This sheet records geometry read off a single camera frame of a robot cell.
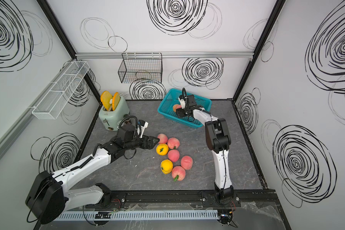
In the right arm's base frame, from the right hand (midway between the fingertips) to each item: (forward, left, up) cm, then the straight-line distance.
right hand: (181, 110), depth 104 cm
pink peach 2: (-26, +6, -1) cm, 26 cm away
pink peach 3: (-34, +5, -2) cm, 34 cm away
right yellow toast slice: (-5, +43, +15) cm, 46 cm away
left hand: (-29, +16, +8) cm, 34 cm away
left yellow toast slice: (-2, +51, +14) cm, 53 cm away
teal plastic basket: (+15, +8, -3) cm, 17 cm away
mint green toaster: (-15, +46, +6) cm, 49 cm away
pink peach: (-24, +12, -1) cm, 26 cm away
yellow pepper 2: (-41, +8, -1) cm, 42 cm away
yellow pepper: (-31, +12, 0) cm, 33 cm away
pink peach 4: (-38, -3, -1) cm, 38 cm away
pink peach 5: (-43, +1, -1) cm, 43 cm away
